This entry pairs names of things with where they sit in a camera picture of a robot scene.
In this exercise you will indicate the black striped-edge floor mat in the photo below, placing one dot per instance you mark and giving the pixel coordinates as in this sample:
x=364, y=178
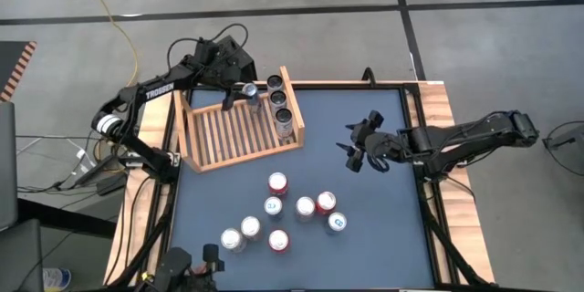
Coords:
x=11, y=61

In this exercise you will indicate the black floor bar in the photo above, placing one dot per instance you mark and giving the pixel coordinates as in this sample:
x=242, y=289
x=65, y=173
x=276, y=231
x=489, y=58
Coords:
x=64, y=219

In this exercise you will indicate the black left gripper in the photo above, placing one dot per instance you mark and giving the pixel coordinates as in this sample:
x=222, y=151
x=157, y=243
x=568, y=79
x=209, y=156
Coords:
x=230, y=73

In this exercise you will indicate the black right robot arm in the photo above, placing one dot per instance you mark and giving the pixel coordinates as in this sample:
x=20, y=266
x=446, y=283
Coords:
x=479, y=130

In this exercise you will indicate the silver mounting bracket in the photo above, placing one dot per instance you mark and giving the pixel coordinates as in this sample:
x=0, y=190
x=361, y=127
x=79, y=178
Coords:
x=174, y=159

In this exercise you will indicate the silver Diet Coke can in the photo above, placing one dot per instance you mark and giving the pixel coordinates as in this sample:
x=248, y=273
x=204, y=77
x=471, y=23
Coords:
x=231, y=238
x=250, y=226
x=305, y=207

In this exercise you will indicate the wooden slatted shelf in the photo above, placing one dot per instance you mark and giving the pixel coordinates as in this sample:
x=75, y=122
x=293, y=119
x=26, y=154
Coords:
x=297, y=114

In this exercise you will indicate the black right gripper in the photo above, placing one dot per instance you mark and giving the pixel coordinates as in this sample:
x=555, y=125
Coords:
x=381, y=146

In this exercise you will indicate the black hook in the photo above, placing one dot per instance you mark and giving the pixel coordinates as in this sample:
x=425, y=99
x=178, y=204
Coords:
x=368, y=75

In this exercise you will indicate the plastic bottle blue label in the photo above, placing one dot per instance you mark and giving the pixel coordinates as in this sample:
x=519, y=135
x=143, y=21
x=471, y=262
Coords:
x=57, y=278

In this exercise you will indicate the grey stand base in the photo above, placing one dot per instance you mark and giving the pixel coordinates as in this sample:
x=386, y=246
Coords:
x=570, y=138

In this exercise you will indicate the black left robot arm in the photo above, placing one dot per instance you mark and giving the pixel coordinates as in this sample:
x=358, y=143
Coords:
x=159, y=91

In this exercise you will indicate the black perforated box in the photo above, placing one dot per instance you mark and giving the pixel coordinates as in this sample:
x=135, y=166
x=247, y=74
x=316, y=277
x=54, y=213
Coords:
x=251, y=68

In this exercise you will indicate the black metal table frame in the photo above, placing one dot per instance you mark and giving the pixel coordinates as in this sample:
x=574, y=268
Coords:
x=328, y=86

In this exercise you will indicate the red Fanta strawberry can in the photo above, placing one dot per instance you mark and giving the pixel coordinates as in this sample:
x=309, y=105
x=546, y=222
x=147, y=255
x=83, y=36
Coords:
x=278, y=182
x=278, y=239
x=326, y=201

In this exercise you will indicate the blue silver Red Bull can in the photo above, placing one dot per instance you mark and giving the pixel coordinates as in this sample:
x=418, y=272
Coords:
x=273, y=205
x=337, y=222
x=250, y=90

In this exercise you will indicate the black-lidded white Celsius can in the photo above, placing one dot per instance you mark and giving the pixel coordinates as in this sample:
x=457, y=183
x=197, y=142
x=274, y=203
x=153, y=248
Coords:
x=284, y=118
x=278, y=99
x=274, y=83

